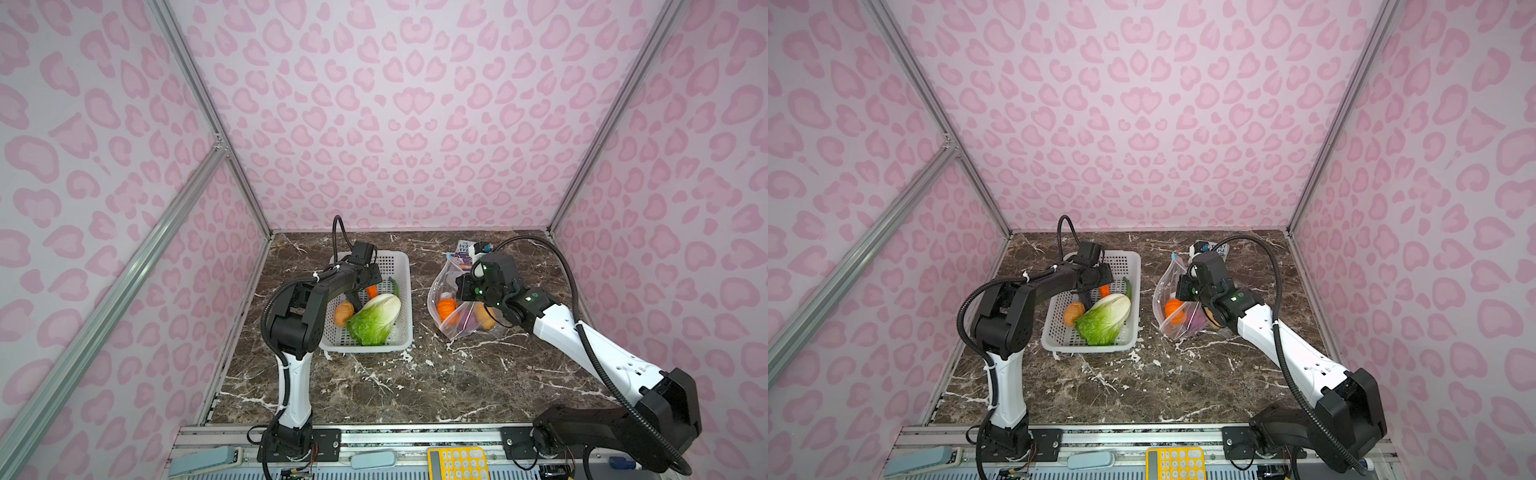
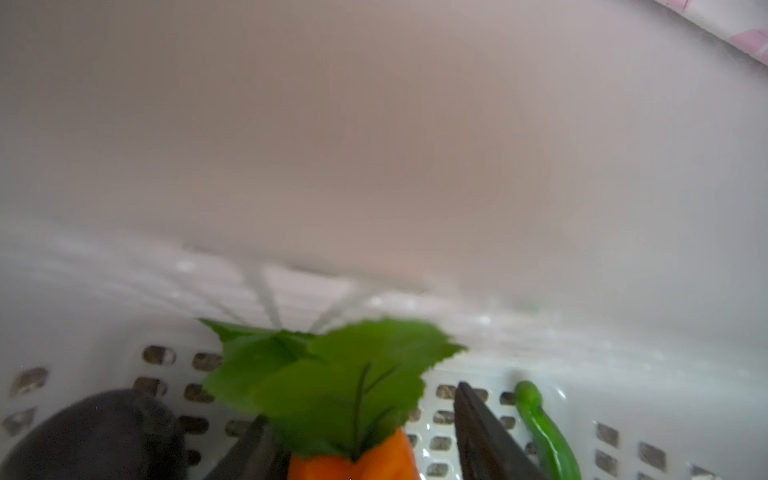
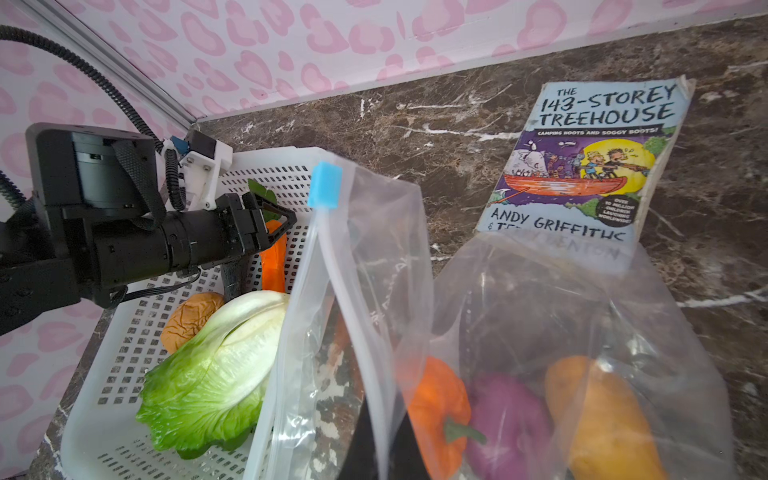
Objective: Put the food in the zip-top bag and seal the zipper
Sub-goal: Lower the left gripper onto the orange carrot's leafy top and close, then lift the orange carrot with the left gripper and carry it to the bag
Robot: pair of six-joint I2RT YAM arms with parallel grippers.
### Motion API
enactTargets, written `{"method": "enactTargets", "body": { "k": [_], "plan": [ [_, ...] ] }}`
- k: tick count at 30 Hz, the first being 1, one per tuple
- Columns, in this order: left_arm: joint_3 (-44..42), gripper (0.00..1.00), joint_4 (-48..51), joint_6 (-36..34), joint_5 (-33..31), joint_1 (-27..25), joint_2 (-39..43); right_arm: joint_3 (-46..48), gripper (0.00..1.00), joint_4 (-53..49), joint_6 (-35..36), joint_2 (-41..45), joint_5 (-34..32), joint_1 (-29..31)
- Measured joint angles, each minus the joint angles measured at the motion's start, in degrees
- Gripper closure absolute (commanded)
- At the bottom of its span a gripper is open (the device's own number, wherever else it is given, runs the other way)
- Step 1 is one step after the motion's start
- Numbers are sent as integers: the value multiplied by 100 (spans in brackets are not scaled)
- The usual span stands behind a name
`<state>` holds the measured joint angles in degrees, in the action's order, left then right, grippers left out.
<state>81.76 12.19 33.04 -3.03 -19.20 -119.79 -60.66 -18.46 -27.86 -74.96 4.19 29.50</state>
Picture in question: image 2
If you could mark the green toy pepper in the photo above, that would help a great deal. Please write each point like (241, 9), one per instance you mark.
(556, 458)

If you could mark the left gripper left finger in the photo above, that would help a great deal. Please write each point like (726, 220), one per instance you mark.
(257, 455)

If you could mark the dark toy eggplant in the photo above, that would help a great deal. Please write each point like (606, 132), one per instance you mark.
(116, 434)

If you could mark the white perforated plastic basket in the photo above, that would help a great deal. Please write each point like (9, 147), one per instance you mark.
(575, 190)

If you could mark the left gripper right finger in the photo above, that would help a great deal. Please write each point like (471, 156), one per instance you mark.
(486, 450)

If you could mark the orange toy carrot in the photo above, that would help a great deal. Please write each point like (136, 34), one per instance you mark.
(338, 401)

